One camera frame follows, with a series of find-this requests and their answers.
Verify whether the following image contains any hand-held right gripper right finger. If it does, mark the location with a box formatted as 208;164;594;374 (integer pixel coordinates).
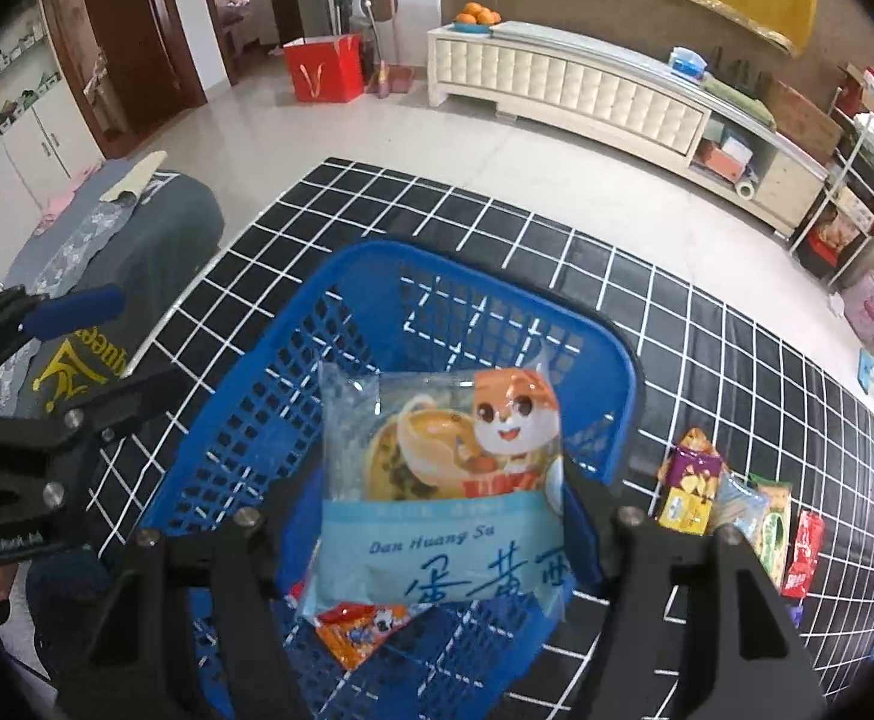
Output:
560;454;831;720

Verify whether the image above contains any pale blue pastry packet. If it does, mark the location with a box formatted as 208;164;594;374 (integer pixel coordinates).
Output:
298;364;569;627

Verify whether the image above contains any brown wooden door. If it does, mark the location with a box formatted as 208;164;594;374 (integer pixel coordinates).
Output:
39;0;209;158

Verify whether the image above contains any orange sausage packet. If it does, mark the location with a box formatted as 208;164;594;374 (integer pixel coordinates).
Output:
315;600;415;672

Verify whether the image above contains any broom and dustpan set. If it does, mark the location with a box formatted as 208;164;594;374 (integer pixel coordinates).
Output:
362;0;417;98

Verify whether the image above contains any pink bag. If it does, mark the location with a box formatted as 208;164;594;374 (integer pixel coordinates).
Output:
842;270;874;346

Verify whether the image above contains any cardboard box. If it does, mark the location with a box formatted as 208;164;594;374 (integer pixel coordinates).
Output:
762;79;846;162

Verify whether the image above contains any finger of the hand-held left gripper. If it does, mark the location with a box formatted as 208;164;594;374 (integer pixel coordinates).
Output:
0;371;194;518
0;283;127;406

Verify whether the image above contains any small pale blue packet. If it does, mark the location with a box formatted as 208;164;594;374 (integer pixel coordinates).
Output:
710;472;771;541

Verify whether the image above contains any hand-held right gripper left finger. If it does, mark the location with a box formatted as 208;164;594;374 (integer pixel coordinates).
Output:
54;506;299;720

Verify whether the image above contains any purple and yellow snack packet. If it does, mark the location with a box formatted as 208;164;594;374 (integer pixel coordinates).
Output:
657;427;724;537

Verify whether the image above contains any pink cloth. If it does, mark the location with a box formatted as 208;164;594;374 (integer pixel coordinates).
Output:
35;165;104;230

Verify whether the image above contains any black white-grid tablecloth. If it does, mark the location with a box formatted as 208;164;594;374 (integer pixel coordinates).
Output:
88;157;874;720

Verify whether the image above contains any blue plastic basket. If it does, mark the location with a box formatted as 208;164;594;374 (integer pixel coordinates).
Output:
137;240;640;720

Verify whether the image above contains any blue tissue box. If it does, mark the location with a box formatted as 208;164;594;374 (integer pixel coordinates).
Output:
669;47;708;80

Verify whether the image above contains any white shelf rack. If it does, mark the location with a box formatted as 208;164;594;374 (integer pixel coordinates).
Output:
789;109;874;293

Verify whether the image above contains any cream flat insole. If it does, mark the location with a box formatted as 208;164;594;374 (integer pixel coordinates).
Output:
99;151;169;203

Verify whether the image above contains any grey cloth with yellow print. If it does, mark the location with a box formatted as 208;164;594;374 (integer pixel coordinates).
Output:
0;157;226;421

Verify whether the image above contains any red candy packet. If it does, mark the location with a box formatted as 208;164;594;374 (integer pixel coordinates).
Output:
782;511;826;601

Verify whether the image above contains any green folded cloth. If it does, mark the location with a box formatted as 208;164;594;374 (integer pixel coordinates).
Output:
702;75;779;128

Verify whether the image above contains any orange box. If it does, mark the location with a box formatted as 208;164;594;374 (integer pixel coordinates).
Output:
699;142;753;177

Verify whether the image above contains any white cupboard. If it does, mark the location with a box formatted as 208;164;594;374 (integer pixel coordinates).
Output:
0;4;108;207

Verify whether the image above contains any green cracker packet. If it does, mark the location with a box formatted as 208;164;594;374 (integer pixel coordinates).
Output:
747;474;794;578

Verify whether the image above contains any black router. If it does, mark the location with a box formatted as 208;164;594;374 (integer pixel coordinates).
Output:
710;49;771;87

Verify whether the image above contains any white tv cabinet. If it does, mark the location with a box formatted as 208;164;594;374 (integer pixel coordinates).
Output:
427;21;831;237

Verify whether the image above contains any red gift bag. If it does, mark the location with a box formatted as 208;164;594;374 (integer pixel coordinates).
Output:
283;34;367;104

